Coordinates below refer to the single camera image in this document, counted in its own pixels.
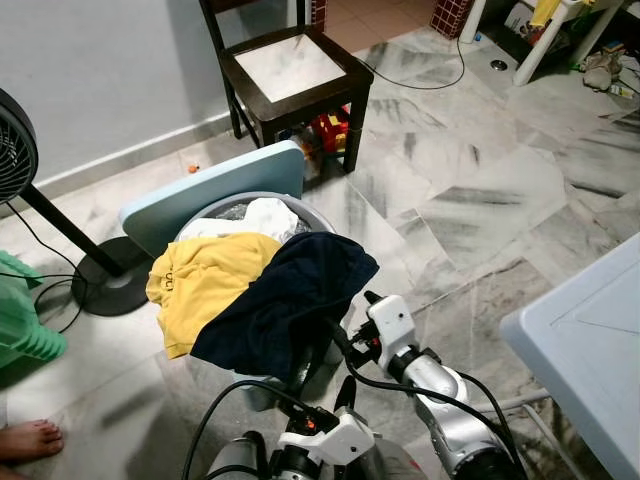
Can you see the white plastic table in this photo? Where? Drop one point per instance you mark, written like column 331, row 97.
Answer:
column 545, row 45

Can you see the dark wooden chair marble seat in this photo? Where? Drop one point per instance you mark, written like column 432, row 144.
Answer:
column 300, row 110

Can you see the red toy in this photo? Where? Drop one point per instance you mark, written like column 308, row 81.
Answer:
column 330, row 130

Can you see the grey plastic basin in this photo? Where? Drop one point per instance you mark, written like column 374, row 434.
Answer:
column 320, row 215

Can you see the white garment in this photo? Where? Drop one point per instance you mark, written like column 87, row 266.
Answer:
column 265, row 215

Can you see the black floor fan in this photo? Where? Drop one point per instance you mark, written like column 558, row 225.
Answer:
column 110, row 285

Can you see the robot right leg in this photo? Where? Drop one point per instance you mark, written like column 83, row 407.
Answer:
column 395, row 468

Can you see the green plastic stool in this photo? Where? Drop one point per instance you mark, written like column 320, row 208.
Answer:
column 25, row 325

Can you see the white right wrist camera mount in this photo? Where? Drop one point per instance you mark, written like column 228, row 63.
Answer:
column 390, row 320

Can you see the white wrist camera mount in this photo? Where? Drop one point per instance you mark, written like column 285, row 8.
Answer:
column 340, row 438
column 390, row 320

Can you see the red brick column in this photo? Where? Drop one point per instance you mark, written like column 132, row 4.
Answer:
column 319, row 12
column 450, row 15

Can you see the light blue plastic table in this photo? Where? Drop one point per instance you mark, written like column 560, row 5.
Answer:
column 590, row 360

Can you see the small orange object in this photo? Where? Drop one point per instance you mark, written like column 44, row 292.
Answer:
column 193, row 168

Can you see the grey stuffed toy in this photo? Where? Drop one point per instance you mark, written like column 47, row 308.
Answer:
column 600, row 72

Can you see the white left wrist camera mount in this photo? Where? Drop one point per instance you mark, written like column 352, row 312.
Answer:
column 340, row 438

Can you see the bare foot of person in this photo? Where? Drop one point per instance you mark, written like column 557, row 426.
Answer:
column 30, row 440

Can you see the navy blue garment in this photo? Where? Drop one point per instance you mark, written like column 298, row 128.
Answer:
column 290, row 300

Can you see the yellow plastic item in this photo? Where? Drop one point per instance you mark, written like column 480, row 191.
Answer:
column 547, row 12

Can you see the light blue plastic stool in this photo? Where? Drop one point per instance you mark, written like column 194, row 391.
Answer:
column 220, row 190

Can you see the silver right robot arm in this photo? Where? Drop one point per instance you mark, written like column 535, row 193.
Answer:
column 445, row 400

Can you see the round floor drain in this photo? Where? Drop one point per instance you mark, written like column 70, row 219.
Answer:
column 497, row 65

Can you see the yellow garment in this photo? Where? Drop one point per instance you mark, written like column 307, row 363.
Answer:
column 200, row 285

